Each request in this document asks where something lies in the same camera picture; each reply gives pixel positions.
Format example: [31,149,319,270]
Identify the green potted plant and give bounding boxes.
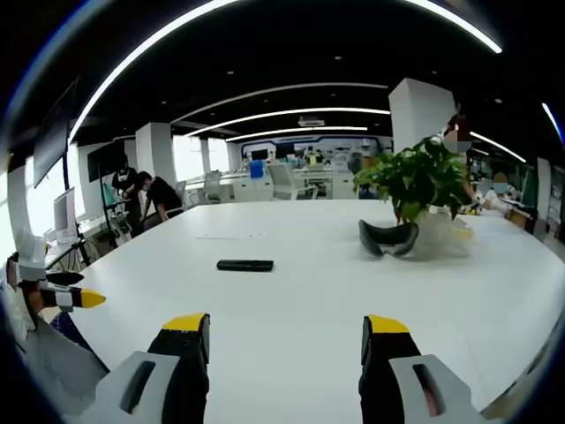
[352,134,476,226]

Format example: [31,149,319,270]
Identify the black wall screen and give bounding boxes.
[87,147,123,184]

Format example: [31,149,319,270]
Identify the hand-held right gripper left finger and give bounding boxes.
[79,312,211,424]

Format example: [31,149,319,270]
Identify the clear plant pot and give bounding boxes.
[414,207,477,261]

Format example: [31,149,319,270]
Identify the black hanging screen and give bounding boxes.
[32,79,72,190]

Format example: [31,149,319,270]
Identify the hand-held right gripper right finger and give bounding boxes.
[358,314,486,424]

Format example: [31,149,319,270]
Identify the person's left hand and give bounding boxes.
[19,284,45,327]

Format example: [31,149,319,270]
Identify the black headset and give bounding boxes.
[358,218,420,259]

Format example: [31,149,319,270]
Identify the long curved ceiling light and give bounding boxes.
[67,0,242,145]

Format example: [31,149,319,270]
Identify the black remote control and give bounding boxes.
[215,259,275,273]

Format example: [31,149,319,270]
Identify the white computer monitor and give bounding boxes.
[52,186,78,245]

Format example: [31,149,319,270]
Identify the white office chair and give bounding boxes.
[201,170,224,205]
[266,163,320,201]

